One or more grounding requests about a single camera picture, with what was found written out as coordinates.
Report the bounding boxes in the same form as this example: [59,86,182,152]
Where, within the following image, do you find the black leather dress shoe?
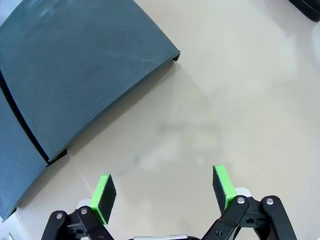
[289,0,320,23]

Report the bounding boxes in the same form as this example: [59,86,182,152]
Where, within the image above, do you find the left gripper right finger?
[202,164,298,240]

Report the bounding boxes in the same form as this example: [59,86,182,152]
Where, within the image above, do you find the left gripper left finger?
[41,173,118,240]

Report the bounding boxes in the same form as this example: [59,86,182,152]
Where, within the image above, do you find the black metal shoe stand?
[0,0,181,165]
[0,94,50,224]

